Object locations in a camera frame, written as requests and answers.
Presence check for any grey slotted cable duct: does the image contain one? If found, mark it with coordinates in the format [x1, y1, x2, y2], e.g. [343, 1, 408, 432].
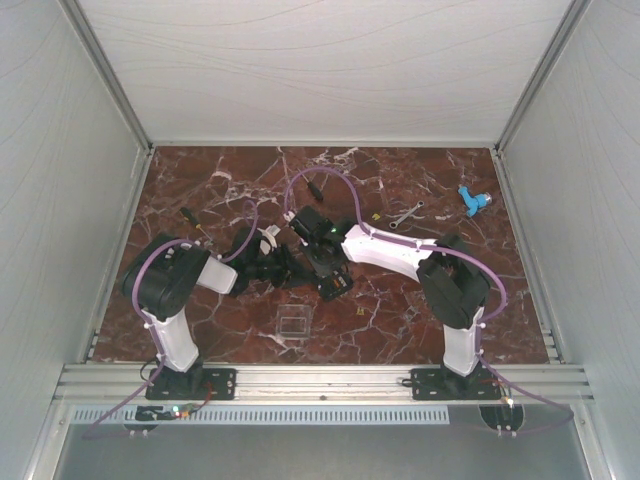
[103, 404, 450, 426]

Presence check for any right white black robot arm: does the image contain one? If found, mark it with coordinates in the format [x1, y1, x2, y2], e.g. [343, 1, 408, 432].
[284, 206, 490, 398]

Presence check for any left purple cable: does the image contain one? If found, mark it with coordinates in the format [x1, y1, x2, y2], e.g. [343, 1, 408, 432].
[82, 200, 259, 441]

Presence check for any aluminium mounting rail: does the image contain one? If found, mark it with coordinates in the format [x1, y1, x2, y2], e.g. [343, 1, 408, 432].
[54, 363, 594, 405]

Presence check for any silver wrench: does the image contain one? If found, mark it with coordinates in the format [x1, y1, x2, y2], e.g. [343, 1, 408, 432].
[389, 201, 424, 230]

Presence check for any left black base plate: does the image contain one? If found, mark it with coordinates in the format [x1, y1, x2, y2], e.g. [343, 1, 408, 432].
[145, 366, 237, 401]

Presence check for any clear plastic fuse box cover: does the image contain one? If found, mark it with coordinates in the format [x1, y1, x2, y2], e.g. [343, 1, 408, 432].
[276, 304, 313, 340]

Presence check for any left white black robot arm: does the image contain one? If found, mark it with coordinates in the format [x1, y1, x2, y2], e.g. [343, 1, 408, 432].
[121, 227, 294, 398]

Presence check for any small black screwdriver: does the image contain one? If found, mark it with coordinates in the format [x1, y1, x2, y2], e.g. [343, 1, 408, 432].
[301, 174, 324, 202]

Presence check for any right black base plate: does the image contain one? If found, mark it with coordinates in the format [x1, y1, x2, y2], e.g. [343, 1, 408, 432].
[400, 365, 502, 401]

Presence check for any black fuse box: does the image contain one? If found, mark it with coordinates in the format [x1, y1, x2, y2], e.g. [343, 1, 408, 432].
[317, 268, 354, 301]

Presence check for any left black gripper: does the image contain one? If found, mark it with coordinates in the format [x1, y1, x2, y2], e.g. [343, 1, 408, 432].
[247, 244, 316, 290]

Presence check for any blue plastic fitting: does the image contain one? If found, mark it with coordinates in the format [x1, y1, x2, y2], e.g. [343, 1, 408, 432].
[458, 186, 493, 217]

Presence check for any yellow black screwdriver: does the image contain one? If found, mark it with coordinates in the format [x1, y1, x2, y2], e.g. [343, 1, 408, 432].
[179, 207, 215, 245]

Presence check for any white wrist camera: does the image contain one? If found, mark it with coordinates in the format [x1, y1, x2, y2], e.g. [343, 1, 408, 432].
[283, 211, 296, 224]
[258, 225, 281, 255]

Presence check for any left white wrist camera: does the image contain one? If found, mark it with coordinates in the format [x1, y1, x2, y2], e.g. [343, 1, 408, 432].
[258, 225, 281, 255]

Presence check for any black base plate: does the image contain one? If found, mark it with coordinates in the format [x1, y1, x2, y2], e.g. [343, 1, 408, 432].
[400, 365, 502, 401]
[145, 366, 237, 401]

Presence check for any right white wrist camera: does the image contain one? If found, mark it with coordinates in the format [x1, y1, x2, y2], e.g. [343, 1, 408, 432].
[283, 211, 296, 224]

